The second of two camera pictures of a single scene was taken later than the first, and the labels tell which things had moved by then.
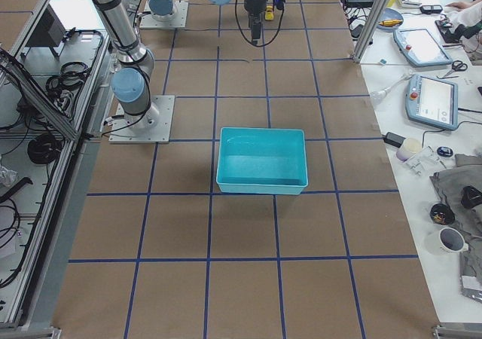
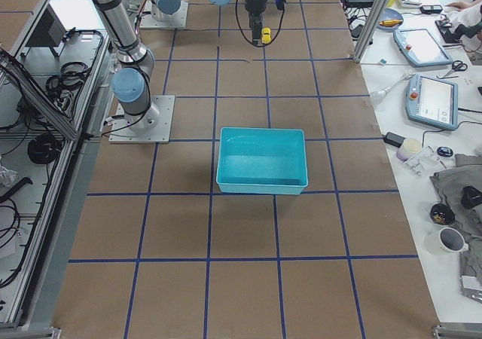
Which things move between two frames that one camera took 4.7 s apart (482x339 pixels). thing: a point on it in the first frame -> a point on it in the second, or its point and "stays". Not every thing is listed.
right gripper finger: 256,22 stays
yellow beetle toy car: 269,13 -> 266,35
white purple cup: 408,148 stays
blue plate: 390,14 stays
